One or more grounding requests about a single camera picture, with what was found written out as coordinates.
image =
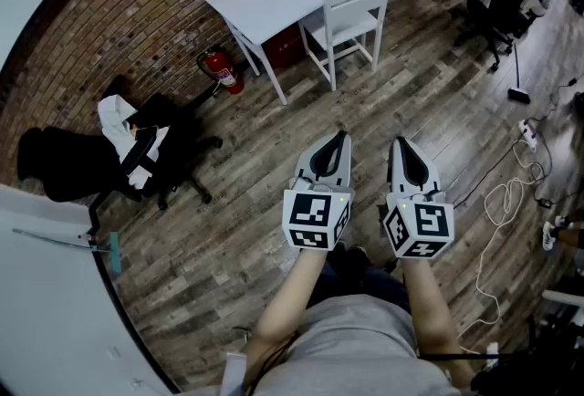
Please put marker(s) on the squeegee with teal head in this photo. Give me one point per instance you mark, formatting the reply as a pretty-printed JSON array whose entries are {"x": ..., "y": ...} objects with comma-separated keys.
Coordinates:
[{"x": 114, "y": 255}]

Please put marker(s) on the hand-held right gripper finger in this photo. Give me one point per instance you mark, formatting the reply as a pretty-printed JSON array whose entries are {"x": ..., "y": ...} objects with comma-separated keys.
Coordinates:
[
  {"x": 396, "y": 175},
  {"x": 431, "y": 177}
]

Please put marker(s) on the white square table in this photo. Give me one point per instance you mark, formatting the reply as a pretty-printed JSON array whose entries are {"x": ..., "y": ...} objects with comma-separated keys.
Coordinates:
[{"x": 274, "y": 13}]

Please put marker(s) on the broom with black head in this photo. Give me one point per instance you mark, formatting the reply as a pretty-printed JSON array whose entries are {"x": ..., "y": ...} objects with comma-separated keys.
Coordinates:
[{"x": 519, "y": 95}]

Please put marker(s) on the person's left forearm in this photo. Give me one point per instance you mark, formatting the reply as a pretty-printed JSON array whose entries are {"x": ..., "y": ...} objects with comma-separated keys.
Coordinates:
[{"x": 287, "y": 294}]

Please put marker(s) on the red fire extinguisher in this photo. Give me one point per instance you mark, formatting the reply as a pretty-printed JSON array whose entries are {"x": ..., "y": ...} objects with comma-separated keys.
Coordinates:
[{"x": 221, "y": 65}]

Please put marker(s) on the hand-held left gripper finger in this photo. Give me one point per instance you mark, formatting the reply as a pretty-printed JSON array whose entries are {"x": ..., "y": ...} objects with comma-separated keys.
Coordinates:
[
  {"x": 306, "y": 163},
  {"x": 347, "y": 166}
]

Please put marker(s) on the black equipment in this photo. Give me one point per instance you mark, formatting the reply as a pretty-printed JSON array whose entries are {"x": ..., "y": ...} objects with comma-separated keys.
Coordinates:
[{"x": 538, "y": 367}]

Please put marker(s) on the person's right forearm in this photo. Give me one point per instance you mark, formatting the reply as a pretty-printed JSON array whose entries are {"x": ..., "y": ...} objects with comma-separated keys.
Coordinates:
[{"x": 429, "y": 303}]

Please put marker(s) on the white power strip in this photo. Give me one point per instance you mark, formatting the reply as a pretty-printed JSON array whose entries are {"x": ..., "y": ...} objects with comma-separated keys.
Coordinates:
[{"x": 528, "y": 134}]

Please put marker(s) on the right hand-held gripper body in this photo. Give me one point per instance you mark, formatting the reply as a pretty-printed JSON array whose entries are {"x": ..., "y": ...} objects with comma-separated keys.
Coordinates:
[{"x": 431, "y": 221}]

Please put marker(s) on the person's dark trousers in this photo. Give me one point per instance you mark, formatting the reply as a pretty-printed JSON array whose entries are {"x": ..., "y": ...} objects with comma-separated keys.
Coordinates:
[{"x": 365, "y": 280}]

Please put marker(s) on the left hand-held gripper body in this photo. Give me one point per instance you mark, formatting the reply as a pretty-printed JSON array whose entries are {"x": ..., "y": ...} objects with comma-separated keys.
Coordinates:
[{"x": 305, "y": 214}]

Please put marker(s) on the person's grey shirt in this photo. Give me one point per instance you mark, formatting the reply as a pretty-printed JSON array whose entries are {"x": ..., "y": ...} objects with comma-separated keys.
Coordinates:
[{"x": 351, "y": 348}]

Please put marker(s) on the red box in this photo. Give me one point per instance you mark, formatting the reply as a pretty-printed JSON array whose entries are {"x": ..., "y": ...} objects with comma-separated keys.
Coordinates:
[{"x": 285, "y": 47}]

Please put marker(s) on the white garment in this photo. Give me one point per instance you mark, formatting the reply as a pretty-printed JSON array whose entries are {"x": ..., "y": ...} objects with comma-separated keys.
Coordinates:
[{"x": 114, "y": 120}]

